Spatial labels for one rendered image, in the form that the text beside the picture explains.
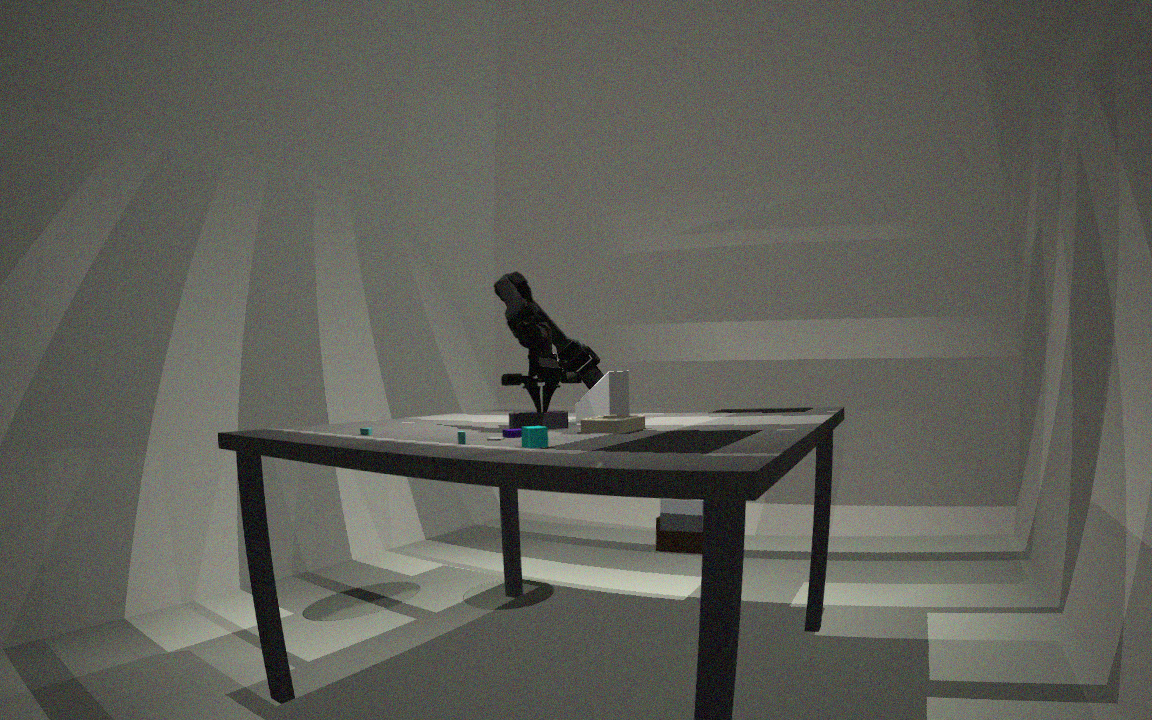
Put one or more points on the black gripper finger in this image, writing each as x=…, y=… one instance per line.
x=534, y=392
x=547, y=392

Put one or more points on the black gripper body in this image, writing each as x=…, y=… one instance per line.
x=517, y=379

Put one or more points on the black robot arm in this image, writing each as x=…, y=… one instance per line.
x=535, y=330

